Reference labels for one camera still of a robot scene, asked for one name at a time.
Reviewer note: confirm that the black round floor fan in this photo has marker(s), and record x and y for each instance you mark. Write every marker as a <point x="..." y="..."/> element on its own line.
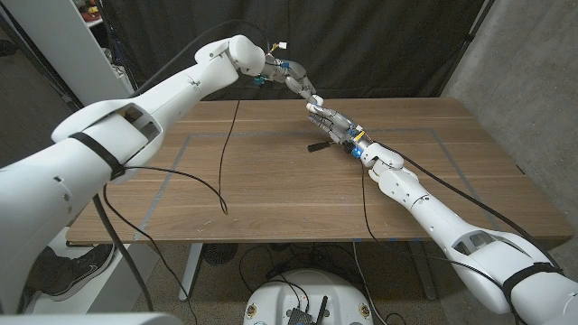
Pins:
<point x="220" y="253"/>

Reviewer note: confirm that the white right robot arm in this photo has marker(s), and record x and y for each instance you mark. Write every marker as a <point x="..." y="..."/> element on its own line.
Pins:
<point x="429" y="207"/>

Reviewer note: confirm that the small red object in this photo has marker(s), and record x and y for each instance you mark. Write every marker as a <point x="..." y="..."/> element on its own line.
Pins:
<point x="91" y="16"/>

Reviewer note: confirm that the black antenna module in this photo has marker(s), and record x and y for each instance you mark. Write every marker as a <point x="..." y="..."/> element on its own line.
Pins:
<point x="300" y="316"/>

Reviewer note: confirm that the white airpods case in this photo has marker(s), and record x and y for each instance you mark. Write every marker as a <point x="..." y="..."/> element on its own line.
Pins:
<point x="314" y="104"/>

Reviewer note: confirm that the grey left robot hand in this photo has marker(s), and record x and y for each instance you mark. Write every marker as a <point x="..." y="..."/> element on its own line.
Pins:
<point x="293" y="74"/>

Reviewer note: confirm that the grey table leg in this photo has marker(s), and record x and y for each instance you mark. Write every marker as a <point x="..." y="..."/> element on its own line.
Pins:
<point x="424" y="271"/>

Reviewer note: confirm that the black backdrop curtain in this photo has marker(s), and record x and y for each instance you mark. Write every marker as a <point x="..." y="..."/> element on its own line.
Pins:
<point x="384" y="45"/>

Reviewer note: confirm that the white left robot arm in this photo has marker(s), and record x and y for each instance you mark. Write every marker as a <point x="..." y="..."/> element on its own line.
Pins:
<point x="158" y="104"/>

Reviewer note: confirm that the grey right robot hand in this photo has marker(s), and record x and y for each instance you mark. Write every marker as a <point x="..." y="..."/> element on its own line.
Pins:
<point x="338" y="124"/>

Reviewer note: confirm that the white table leg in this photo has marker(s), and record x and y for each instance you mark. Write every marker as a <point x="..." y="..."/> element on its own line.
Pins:
<point x="190" y="271"/>

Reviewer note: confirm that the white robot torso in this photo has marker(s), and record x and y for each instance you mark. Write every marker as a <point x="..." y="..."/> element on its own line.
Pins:
<point x="280" y="302"/>

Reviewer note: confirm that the white shelf cabinet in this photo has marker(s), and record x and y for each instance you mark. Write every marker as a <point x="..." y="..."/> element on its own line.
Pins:
<point x="58" y="45"/>

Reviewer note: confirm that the black backdrop stand pole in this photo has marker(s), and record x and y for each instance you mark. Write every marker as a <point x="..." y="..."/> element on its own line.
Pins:
<point x="457" y="63"/>
<point x="118" y="43"/>

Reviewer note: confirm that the black sneaker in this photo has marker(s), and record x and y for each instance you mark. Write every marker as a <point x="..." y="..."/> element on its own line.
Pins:
<point x="77" y="275"/>

